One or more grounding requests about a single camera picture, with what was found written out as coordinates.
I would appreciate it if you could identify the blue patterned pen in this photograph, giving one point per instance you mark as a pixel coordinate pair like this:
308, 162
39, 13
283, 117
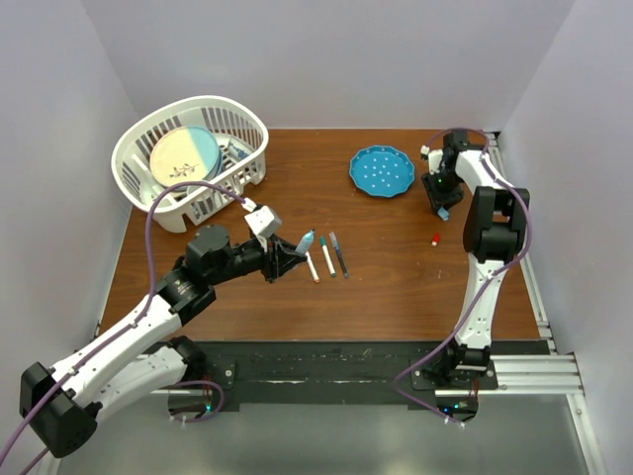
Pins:
336, 245

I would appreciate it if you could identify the cream and blue plate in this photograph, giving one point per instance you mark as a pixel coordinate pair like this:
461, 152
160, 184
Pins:
185, 154

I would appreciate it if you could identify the white plastic dish basket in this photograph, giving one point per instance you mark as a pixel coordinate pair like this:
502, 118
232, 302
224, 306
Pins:
242, 137

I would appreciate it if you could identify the light blue pen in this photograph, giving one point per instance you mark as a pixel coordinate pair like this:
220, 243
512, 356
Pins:
306, 242

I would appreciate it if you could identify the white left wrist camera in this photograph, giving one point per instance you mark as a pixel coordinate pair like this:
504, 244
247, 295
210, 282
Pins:
263, 221

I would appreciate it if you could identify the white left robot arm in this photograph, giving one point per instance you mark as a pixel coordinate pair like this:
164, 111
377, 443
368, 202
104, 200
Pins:
63, 404

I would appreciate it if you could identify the white cup in basket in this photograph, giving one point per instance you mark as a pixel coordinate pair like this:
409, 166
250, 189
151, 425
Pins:
179, 193

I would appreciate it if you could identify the aluminium frame rail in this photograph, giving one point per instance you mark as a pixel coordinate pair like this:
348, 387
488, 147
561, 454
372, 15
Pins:
536, 422

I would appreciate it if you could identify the white pen with teal tip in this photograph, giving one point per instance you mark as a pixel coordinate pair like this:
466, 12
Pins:
327, 258

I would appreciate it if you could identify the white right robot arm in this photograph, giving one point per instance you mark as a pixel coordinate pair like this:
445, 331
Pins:
496, 236

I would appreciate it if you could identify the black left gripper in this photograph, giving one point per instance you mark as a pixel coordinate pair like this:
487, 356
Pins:
272, 267

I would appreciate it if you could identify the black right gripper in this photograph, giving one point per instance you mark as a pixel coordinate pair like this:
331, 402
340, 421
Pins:
437, 198

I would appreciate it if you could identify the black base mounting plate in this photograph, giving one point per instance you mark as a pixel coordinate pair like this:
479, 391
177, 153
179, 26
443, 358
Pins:
342, 373

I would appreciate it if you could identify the white pen with orange tip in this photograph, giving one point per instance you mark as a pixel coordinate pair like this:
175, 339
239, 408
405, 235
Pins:
312, 268

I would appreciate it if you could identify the blue dotted plate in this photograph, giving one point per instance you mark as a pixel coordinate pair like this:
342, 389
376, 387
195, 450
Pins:
381, 171

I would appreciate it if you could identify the light blue eraser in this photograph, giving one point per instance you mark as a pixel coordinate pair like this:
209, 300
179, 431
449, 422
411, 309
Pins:
443, 214

